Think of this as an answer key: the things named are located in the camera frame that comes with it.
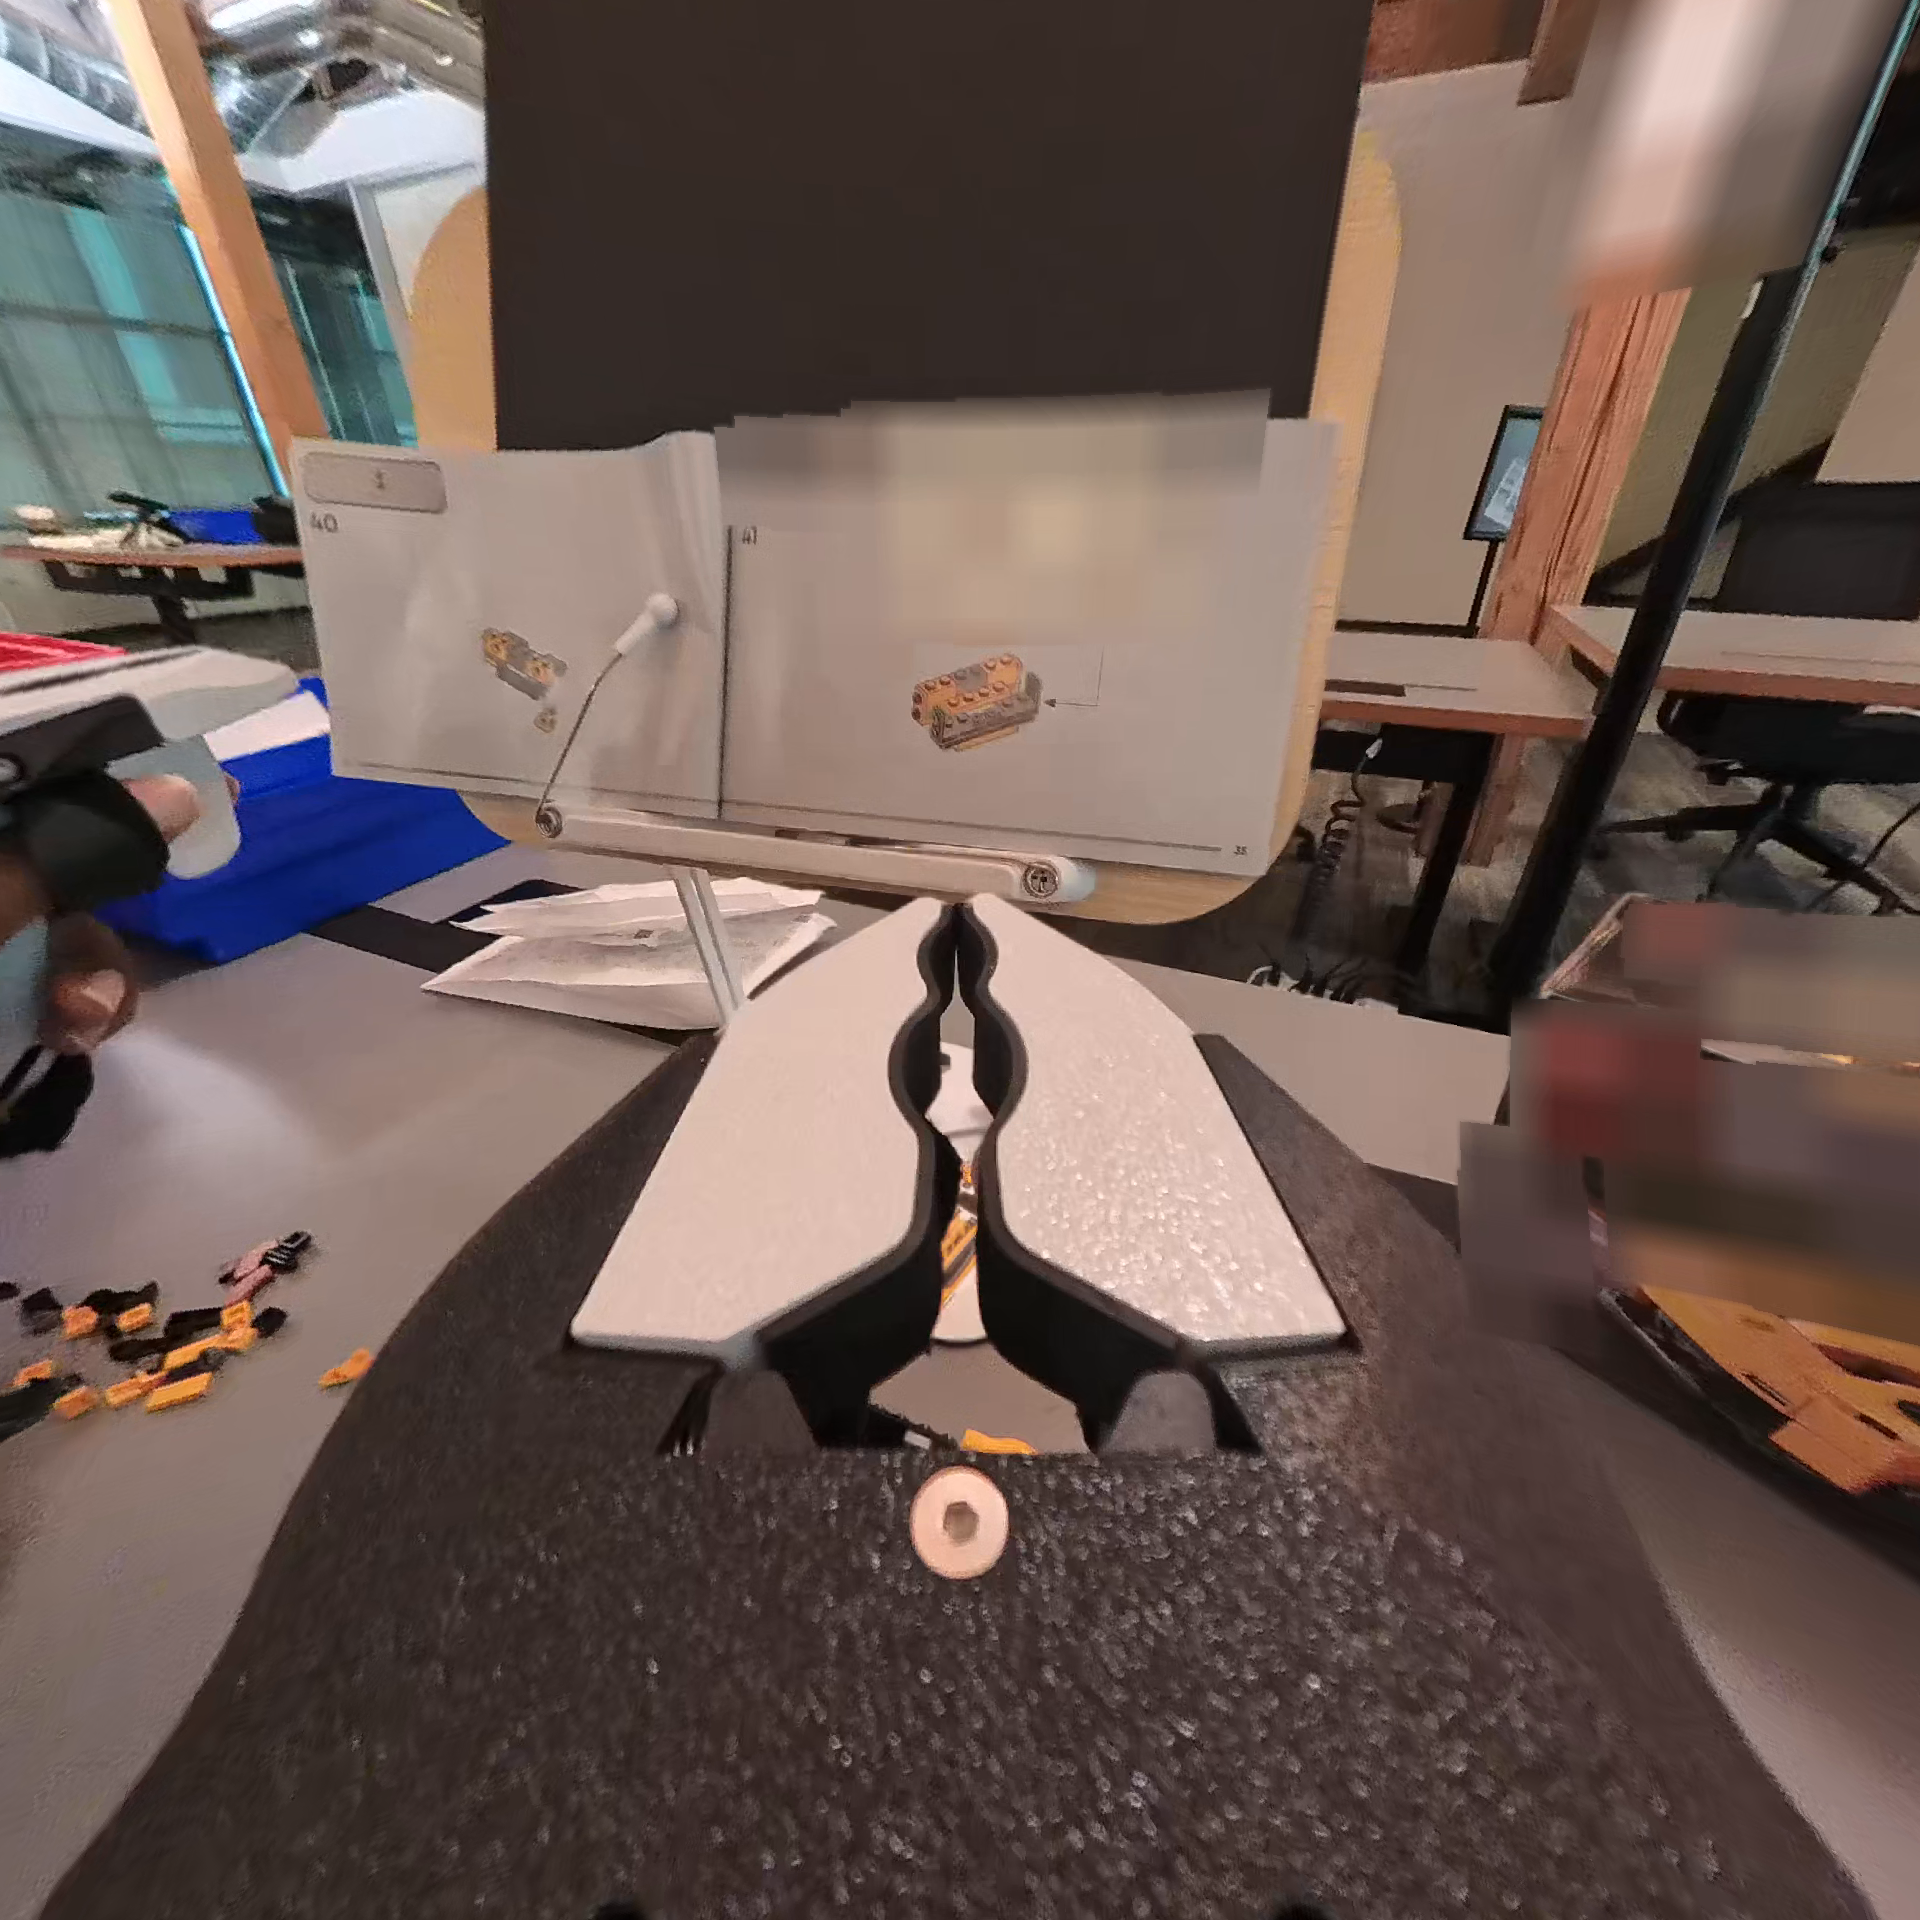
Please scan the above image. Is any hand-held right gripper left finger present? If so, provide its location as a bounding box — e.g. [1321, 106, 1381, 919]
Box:
[569, 896, 969, 1455]

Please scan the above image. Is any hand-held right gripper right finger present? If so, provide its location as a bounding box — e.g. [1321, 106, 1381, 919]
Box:
[957, 895, 1353, 1455]

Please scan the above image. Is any person's left hand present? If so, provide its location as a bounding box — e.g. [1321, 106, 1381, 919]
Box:
[0, 774, 203, 1056]

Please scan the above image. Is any long wooden table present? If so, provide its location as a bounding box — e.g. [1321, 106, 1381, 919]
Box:
[0, 532, 309, 648]

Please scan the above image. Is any blue plastic bin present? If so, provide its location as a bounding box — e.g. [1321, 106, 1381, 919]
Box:
[89, 675, 504, 962]

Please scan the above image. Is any wooden beam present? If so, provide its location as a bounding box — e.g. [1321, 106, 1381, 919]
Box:
[104, 0, 335, 452]

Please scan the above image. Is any grey side table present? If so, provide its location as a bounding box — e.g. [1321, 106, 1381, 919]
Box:
[1319, 631, 1600, 976]

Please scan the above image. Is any pile of small toy bricks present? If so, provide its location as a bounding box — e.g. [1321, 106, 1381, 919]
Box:
[0, 1230, 312, 1442]

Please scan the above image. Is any black toy set box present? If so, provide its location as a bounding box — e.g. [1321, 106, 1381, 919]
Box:
[1545, 891, 1920, 1500]

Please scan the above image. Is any wood-edged side table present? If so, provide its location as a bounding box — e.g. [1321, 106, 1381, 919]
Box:
[1545, 600, 1920, 713]

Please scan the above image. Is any small screen on stand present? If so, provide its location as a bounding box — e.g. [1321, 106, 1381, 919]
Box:
[1462, 406, 1550, 640]

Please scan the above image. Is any black metal pole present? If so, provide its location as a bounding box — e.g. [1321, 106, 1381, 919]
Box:
[1486, 0, 1920, 1039]

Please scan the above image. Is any black office chair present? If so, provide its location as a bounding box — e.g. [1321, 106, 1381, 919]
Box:
[1656, 480, 1920, 916]

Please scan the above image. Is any black coiled cable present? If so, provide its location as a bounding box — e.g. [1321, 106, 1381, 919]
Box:
[1294, 774, 1369, 940]

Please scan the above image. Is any wooden post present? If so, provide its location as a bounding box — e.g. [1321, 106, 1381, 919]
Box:
[1462, 286, 1695, 873]

